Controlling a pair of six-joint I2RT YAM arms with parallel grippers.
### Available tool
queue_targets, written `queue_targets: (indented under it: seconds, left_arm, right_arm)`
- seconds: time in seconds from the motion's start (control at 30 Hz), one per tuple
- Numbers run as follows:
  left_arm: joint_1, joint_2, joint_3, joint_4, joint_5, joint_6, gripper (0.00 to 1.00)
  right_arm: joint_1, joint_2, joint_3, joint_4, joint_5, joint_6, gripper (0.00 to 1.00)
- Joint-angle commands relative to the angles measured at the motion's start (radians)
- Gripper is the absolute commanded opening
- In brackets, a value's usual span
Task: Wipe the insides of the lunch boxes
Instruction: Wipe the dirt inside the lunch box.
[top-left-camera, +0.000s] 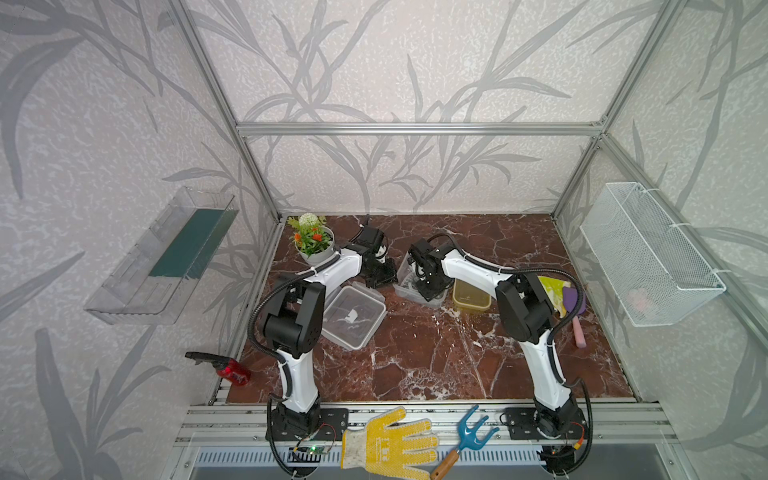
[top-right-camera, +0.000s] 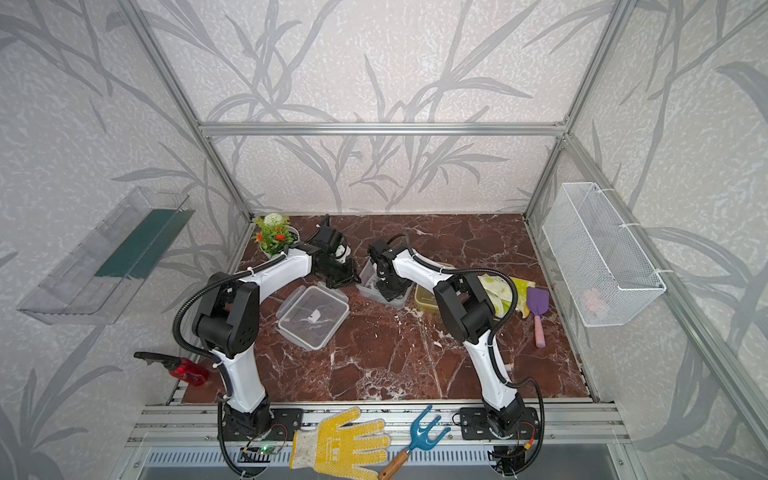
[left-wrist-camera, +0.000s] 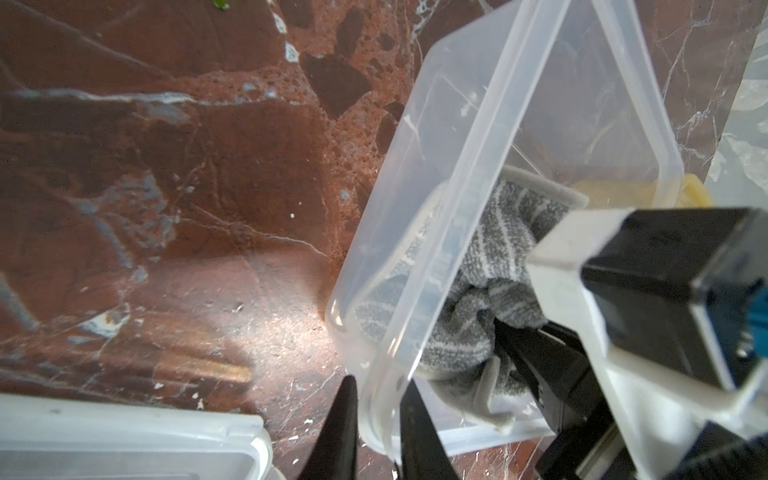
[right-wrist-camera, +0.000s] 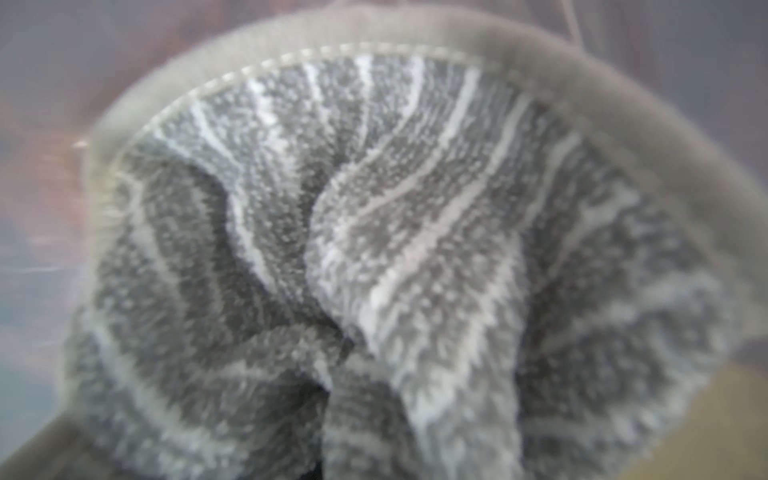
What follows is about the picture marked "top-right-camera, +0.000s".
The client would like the green artificial plant with flowers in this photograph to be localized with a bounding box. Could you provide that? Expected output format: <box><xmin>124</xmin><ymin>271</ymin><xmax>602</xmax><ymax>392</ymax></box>
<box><xmin>254</xmin><ymin>213</ymin><xmax>291</xmax><ymax>258</ymax></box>

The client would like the yellow work glove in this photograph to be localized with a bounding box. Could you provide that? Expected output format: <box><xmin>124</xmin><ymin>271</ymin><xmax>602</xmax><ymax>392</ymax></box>
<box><xmin>289</xmin><ymin>407</ymin><xmax>391</xmax><ymax>480</ymax></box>

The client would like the green yellow cloth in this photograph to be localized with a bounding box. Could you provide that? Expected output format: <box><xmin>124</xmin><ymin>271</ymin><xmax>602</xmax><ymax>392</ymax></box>
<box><xmin>479</xmin><ymin>274</ymin><xmax>536</xmax><ymax>319</ymax></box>

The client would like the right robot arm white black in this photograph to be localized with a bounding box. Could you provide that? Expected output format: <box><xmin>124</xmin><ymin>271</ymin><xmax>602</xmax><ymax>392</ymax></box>
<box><xmin>368</xmin><ymin>239</ymin><xmax>544</xmax><ymax>438</ymax></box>

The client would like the white wire mesh basket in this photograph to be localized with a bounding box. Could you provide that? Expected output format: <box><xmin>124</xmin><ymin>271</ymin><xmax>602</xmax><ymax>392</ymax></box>
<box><xmin>542</xmin><ymin>182</ymin><xmax>667</xmax><ymax>328</ymax></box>

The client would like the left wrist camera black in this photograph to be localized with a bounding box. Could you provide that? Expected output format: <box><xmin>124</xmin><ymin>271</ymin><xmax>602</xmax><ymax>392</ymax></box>
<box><xmin>308</xmin><ymin>215</ymin><xmax>348</xmax><ymax>261</ymax></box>

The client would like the white flower pot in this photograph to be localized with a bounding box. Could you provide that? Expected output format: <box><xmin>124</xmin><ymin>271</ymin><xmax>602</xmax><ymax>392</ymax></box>
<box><xmin>282</xmin><ymin>225</ymin><xmax>300</xmax><ymax>248</ymax></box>

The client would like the purple pink toy shovel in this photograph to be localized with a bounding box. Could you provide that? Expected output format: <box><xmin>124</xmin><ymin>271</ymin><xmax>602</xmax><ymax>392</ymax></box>
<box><xmin>527</xmin><ymin>287</ymin><xmax>550</xmax><ymax>349</ymax></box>

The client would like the clear lunch box lid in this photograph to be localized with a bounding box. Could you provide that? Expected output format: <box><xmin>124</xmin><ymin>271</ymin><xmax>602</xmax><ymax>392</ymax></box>
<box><xmin>276</xmin><ymin>285</ymin><xmax>350</xmax><ymax>351</ymax></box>

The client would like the clear plastic lunch box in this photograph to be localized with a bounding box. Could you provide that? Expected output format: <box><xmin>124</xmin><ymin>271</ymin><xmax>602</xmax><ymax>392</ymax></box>
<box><xmin>356</xmin><ymin>260</ymin><xmax>414</xmax><ymax>310</ymax></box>

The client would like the teal garden hand fork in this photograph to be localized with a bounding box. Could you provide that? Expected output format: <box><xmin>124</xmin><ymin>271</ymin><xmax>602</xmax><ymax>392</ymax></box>
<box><xmin>378</xmin><ymin>404</ymin><xmax>450</xmax><ymax>480</ymax></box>

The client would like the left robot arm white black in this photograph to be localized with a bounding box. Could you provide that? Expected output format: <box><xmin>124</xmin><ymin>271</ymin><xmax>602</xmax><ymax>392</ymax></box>
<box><xmin>171</xmin><ymin>242</ymin><xmax>360</xmax><ymax>438</ymax></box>

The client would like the clear acrylic wall shelf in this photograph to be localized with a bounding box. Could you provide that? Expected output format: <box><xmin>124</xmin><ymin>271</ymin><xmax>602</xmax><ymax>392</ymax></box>
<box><xmin>18</xmin><ymin>187</ymin><xmax>195</xmax><ymax>325</ymax></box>

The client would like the red black spray bottle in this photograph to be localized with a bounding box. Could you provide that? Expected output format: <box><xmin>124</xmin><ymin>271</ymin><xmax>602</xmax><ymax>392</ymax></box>
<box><xmin>133</xmin><ymin>351</ymin><xmax>209</xmax><ymax>386</ymax></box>

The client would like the pink item in basket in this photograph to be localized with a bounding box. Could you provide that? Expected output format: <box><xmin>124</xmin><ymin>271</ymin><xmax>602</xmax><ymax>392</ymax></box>
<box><xmin>582</xmin><ymin>289</ymin><xmax>610</xmax><ymax>319</ymax></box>

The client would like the olive yellow lunch box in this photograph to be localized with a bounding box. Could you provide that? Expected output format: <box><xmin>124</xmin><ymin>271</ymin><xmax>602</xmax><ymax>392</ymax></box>
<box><xmin>414</xmin><ymin>282</ymin><xmax>439</xmax><ymax>314</ymax></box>

